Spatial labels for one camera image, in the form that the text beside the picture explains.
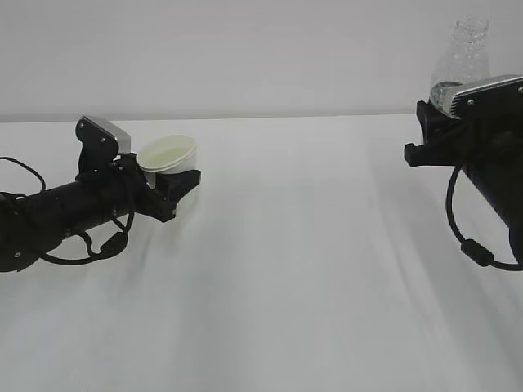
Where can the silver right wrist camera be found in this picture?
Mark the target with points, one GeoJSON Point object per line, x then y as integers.
{"type": "Point", "coordinates": [485, 98]}

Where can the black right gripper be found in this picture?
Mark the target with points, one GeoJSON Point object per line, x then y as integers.
{"type": "Point", "coordinates": [488, 151]}

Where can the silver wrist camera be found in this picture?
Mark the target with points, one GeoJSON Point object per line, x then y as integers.
{"type": "Point", "coordinates": [485, 98]}
{"type": "Point", "coordinates": [102, 142]}

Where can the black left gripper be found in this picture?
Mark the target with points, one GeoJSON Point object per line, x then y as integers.
{"type": "Point", "coordinates": [121, 186]}

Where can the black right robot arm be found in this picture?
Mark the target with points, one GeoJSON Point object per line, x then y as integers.
{"type": "Point", "coordinates": [508, 207]}

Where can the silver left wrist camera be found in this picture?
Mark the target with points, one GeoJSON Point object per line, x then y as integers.
{"type": "Point", "coordinates": [102, 142]}

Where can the white paper cup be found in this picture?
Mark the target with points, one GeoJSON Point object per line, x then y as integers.
{"type": "Point", "coordinates": [167, 156]}

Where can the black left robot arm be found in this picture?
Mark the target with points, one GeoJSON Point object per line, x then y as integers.
{"type": "Point", "coordinates": [89, 219]}

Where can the clear plastic water bottle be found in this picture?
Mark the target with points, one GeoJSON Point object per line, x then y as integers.
{"type": "Point", "coordinates": [465, 60]}

